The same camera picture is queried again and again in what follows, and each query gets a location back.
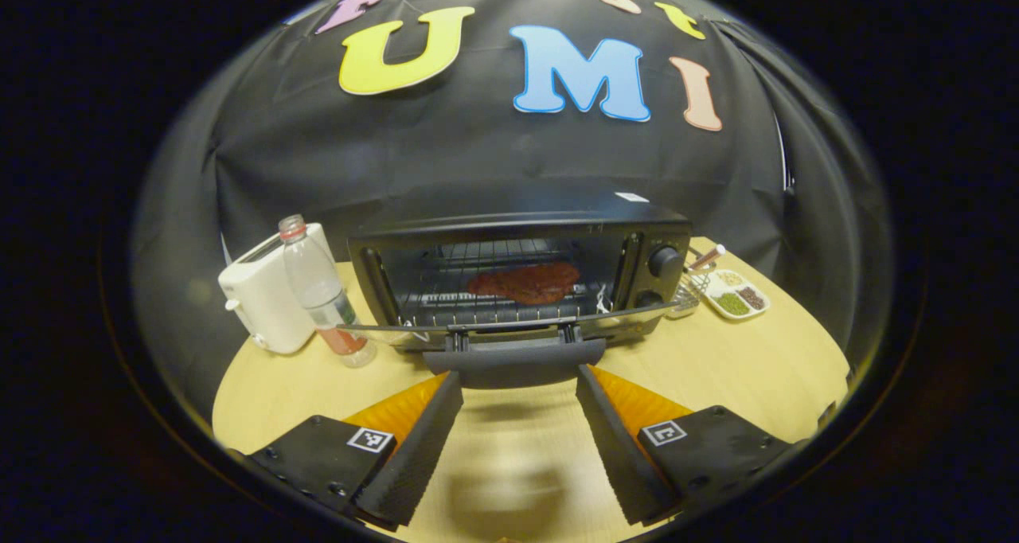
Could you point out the black electric oven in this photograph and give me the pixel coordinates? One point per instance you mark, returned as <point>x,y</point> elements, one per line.
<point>517,228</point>

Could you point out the brown stick with white tip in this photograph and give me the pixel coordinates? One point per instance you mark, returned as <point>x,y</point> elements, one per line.
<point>707,257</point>

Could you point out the clear plastic water bottle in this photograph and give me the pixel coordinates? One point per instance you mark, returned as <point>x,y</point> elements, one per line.
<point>314,280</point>

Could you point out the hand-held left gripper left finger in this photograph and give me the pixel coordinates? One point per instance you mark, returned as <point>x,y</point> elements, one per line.
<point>422,447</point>

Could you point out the white divided dish with beans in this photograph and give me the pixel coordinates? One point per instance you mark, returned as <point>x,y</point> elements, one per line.
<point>736,294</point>

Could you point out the brown steak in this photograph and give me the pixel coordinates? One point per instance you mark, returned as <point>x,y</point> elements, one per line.
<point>525,282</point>

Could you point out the white toaster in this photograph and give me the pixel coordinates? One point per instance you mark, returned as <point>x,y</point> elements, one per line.
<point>263,304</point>

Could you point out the black backdrop cloth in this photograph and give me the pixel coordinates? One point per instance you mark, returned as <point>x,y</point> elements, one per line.
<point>478,161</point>

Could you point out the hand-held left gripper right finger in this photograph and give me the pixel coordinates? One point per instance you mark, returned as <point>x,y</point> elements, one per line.
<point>617,455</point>

